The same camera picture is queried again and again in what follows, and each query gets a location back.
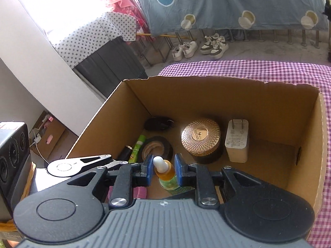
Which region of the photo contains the black flashlight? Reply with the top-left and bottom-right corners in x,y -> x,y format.
118,145 -> 133,164

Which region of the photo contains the black cloth item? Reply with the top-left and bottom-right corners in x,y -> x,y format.
321,0 -> 331,21

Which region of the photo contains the white and grey sneaker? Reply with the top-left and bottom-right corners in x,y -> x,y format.
200,36 -> 220,55
209,37 -> 229,59

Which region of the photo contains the brown cardboard box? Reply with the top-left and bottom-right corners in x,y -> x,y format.
63,74 -> 327,243

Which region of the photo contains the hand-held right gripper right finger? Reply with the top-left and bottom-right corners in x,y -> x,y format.
174,154 -> 260,208

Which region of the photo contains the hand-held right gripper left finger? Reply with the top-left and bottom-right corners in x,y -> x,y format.
67,154 -> 154,208

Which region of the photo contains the gold lidded jar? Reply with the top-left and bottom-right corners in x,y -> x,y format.
180,117 -> 223,164

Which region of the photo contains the blue blanket with circles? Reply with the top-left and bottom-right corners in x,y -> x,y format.
131,0 -> 329,38

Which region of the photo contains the white star printed cloth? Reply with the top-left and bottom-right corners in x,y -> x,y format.
52,12 -> 137,68

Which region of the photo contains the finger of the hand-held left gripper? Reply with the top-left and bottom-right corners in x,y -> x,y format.
75,154 -> 129,172

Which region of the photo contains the yellow pole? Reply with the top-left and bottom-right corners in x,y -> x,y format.
137,33 -> 179,37

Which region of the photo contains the pink plastic lid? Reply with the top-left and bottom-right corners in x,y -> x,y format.
107,186 -> 148,202

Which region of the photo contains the green dropper bottle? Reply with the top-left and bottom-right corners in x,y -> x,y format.
152,156 -> 193,196

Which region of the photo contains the dark cabinet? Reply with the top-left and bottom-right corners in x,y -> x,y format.
74,36 -> 149,101

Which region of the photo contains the green tube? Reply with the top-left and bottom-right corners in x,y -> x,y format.
129,134 -> 146,164

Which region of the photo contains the black car key fob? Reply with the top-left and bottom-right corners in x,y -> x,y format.
144,117 -> 174,131

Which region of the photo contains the white charger plug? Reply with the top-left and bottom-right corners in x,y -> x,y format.
224,119 -> 250,164

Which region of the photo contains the purple checked tablecloth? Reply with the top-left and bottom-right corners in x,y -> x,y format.
157,60 -> 331,248

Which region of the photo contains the small cardboard box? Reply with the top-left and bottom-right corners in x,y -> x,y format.
29,111 -> 70,159

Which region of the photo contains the pink hanging clothing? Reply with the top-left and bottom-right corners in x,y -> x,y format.
102,0 -> 156,42

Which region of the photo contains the black tape roll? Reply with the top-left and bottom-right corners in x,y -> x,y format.
141,136 -> 174,162

